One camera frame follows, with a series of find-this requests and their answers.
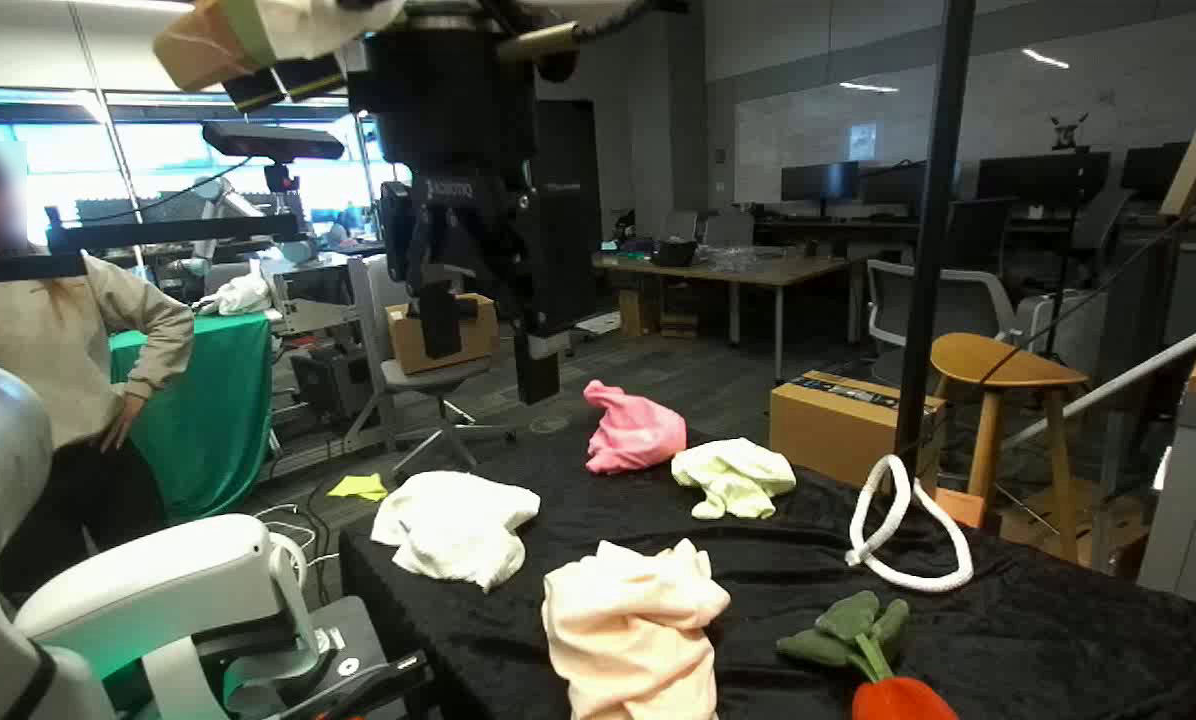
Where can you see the pink cloth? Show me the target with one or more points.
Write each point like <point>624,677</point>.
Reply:
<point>636,430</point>

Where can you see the person in beige top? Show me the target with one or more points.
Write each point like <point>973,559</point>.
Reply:
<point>48,347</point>

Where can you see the black metal rail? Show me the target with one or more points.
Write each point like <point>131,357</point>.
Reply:
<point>170,233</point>

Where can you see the white frame office chair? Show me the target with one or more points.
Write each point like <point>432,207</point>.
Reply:
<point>983,300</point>

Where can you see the wooden office desk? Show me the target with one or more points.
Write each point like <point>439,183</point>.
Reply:
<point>742,269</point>

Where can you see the small cardboard box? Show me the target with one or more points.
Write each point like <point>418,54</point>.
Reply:
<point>483,335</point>

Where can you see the cream white towel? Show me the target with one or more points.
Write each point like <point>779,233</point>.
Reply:
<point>456,527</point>

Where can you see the peach shirt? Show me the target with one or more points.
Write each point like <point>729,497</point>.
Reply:
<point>630,625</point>

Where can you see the light metal rod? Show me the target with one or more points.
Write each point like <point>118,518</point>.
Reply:
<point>1128,382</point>

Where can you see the black vertical pole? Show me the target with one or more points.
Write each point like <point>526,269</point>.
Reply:
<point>937,202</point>

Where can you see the grey office chair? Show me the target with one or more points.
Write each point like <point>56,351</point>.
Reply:
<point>373,335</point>

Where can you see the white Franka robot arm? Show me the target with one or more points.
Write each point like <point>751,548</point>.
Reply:
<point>158,584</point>

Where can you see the yellow rag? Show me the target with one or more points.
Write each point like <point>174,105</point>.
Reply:
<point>359,488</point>

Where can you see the black stereo camera bar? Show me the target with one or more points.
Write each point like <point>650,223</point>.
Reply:
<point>272,137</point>

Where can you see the long cardboard box black stripe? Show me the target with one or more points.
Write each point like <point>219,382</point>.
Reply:
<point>830,425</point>

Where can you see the orange carrot plush toy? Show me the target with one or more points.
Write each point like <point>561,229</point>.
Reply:
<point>896,703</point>

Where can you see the amber wrist camera mount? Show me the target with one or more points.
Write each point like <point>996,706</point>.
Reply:
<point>211,45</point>

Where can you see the green cloth cover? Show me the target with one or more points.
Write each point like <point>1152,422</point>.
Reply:
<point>219,414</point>

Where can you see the wooden stool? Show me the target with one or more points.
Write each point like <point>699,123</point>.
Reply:
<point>996,361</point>

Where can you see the black velvet tablecloth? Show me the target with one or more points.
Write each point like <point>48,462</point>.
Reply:
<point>1061,640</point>

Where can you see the flat orange wooden board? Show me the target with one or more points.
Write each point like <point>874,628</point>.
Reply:
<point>961,511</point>

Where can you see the white crumpled bag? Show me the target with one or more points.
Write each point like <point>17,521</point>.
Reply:
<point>237,292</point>

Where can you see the pale yellow white cloth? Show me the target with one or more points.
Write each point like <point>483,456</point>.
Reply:
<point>738,475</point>

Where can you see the black computer monitor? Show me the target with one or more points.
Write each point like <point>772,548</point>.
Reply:
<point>896,185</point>
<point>1043,177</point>
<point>1152,170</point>
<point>822,185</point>

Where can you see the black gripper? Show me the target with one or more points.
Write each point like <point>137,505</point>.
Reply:
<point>450,105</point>

